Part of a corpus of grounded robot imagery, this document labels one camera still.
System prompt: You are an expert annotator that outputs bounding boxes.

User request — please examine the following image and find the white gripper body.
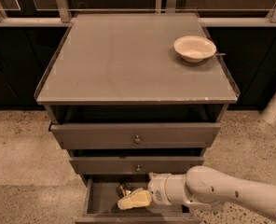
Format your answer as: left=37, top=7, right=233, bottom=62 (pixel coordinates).
left=147, top=174, right=171, bottom=205

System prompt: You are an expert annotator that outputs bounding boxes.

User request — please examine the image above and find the orange soda can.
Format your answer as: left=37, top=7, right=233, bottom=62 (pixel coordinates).
left=117, top=183, right=132, bottom=198

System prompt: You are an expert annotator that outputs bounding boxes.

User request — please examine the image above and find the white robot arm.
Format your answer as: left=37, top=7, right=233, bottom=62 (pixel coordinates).
left=117, top=166, right=276, bottom=222

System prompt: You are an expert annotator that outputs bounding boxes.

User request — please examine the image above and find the grey middle drawer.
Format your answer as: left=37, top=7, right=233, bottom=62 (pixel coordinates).
left=70, top=156, right=204, bottom=175

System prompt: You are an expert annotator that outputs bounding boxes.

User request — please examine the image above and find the grey drawer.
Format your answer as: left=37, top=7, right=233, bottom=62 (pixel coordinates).
left=70, top=156, right=204, bottom=175
left=75, top=175, right=200, bottom=224
left=50, top=123, right=220, bottom=149

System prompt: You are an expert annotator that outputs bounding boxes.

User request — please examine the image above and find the grey bottom drawer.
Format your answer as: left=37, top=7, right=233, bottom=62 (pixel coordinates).
left=75, top=175, right=200, bottom=224

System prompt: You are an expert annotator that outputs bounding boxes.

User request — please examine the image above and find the grey drawer cabinet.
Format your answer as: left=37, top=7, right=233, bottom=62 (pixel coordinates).
left=34, top=12, right=241, bottom=224

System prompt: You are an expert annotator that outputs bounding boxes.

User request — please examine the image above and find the grey top drawer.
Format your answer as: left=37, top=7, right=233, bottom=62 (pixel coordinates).
left=50, top=123, right=220, bottom=149

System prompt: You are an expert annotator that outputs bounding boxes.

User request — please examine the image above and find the white paper bowl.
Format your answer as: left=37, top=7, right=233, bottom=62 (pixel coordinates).
left=173, top=35, right=216, bottom=63

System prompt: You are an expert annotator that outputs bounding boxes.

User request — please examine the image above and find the metal railing frame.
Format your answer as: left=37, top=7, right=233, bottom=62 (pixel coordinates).
left=0, top=0, right=276, bottom=27

